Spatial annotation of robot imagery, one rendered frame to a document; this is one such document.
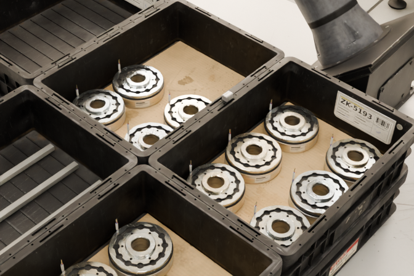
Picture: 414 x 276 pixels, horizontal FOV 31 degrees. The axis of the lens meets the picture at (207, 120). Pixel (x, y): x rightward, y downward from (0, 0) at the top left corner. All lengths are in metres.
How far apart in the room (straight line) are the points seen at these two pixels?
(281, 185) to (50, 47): 0.62
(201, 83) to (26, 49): 0.40
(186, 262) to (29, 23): 0.75
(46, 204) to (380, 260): 0.61
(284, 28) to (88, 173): 0.78
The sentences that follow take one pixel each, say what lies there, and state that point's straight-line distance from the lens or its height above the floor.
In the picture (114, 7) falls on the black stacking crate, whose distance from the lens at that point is 1.77.
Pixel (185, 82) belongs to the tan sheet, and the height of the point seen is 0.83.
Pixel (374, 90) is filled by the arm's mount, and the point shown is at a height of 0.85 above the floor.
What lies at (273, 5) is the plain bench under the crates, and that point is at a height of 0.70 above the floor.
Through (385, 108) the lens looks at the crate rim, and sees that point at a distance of 1.38.
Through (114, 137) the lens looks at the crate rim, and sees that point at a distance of 1.28.
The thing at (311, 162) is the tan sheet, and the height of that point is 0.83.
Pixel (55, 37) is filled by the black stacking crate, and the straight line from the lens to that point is 1.69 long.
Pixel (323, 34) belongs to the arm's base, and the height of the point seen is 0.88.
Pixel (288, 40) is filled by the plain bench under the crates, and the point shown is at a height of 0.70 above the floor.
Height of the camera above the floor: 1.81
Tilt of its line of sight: 42 degrees down
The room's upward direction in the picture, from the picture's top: 2 degrees clockwise
